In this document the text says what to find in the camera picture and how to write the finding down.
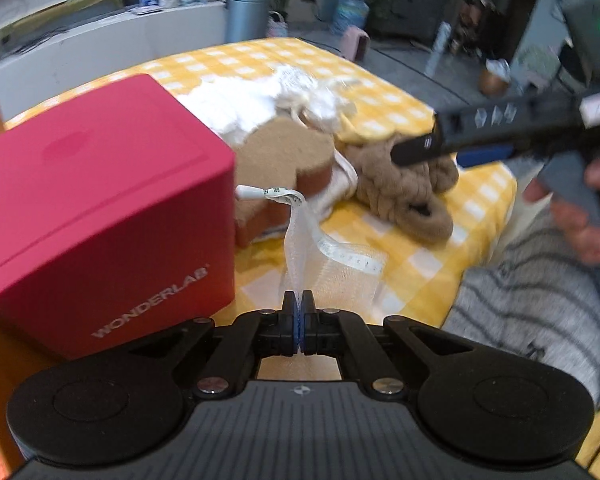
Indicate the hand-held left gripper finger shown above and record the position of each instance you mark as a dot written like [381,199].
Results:
[294,312]
[306,312]

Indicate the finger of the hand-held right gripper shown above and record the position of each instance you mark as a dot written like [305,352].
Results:
[460,127]
[485,156]

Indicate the white mesh fabric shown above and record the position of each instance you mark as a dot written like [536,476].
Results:
[300,260]

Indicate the white mesh gauze strip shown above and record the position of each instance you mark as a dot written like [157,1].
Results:
[352,259]

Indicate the clear plastic bag white ribbon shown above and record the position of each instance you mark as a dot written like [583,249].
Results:
[315,95]

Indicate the red cardboard box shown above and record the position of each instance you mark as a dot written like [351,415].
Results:
[105,200]

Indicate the person's right hand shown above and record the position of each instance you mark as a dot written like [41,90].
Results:
[580,240]

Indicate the bronze pot with white bag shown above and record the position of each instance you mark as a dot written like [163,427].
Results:
[495,77]

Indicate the rolled white paper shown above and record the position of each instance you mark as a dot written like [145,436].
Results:
[439,50]

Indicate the yellow checked tablecloth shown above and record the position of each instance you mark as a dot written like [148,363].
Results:
[430,260]

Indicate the cream cloth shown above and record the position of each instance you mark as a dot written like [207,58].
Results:
[337,185]

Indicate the striped grey pants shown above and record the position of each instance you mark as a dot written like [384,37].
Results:
[530,310]

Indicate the dark cabinet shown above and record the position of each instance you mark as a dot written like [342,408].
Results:
[415,0]

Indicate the brown bread-shaped sponge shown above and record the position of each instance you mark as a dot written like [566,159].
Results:
[280,155]

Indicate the blue water bottle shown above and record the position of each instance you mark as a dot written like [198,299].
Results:
[350,10]

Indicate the woven handbag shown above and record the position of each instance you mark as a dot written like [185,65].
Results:
[277,25]

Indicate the white paper towel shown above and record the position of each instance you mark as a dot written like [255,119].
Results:
[225,110]

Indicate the grey-blue trash can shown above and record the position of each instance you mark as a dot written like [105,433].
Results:
[247,17]

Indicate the white tv cabinet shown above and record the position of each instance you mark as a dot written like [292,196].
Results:
[105,40]

